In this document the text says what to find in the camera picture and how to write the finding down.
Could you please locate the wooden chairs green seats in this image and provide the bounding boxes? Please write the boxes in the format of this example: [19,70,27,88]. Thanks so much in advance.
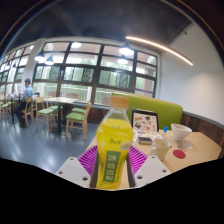
[0,95,93,142]

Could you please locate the green upholstered bench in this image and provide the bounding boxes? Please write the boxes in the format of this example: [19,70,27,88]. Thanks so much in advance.
[111,92,185,131]

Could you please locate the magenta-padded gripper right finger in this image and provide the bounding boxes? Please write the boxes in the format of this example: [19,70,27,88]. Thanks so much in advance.
[125,145,173,188]

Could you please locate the white bowl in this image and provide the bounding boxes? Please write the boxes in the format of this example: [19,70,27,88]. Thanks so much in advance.
[170,123,193,141]

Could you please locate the wooden dining table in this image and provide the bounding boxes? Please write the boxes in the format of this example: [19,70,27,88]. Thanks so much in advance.
[42,96,80,135]

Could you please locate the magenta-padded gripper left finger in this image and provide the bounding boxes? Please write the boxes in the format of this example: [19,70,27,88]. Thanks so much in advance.
[54,144,100,189]

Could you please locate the small blue-capped bottle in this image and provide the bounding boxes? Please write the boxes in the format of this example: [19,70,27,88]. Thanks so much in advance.
[161,125,170,140]

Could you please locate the person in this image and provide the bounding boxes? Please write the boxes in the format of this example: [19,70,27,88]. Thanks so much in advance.
[14,77,35,129]

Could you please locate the yellow drink bottle green label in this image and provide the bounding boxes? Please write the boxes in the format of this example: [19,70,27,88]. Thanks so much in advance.
[95,95,135,191]

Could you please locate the black framed picture stand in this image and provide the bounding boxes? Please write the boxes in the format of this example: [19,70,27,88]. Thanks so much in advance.
[130,109,160,135]

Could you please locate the flat round red coaster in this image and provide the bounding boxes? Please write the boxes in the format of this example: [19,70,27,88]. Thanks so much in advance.
[172,149,187,160]

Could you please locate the small tissue pack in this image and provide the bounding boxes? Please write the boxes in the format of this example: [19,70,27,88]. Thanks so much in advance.
[135,133,155,146]

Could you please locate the long curved ceiling light strip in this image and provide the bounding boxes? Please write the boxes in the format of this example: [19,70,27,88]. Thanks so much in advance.
[125,35,195,67]

